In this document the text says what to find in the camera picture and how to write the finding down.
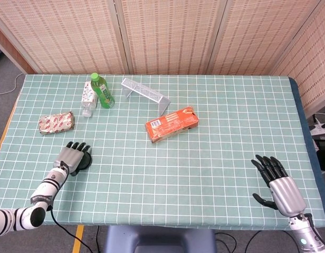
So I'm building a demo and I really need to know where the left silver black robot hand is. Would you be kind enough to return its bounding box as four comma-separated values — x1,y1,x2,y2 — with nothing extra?
53,141,92,177

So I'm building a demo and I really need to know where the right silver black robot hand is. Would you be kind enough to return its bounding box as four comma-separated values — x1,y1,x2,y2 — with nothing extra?
251,154,307,217

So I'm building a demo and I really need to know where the black round lid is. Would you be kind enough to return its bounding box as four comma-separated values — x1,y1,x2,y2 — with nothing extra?
77,151,93,171

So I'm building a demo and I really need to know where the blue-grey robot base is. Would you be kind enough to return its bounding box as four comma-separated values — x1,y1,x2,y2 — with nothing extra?
103,226,217,253

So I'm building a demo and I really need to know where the silver red-print snack packet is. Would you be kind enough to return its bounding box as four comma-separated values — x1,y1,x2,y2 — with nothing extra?
38,111,75,136

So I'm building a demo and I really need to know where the black box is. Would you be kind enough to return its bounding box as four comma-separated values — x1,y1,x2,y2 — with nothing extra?
314,139,325,169

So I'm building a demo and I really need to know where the clear patterned-label water bottle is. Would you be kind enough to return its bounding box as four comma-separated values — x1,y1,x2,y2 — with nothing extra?
81,81,99,118

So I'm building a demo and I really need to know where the green tea bottle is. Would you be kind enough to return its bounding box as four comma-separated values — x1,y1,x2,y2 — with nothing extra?
90,73,116,110

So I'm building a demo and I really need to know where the white metal mesh shelf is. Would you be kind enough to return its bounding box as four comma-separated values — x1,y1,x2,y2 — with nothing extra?
121,77,170,116

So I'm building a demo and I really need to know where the orange carton box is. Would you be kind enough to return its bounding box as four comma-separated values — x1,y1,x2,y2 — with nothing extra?
145,106,200,144

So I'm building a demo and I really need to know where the green checked tablecloth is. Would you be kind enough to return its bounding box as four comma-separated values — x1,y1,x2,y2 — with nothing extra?
0,73,325,231

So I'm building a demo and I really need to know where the bamboo folding screen panel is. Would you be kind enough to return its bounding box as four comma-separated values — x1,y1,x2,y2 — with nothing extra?
207,0,325,76
114,0,228,76
269,0,325,111
0,0,126,76

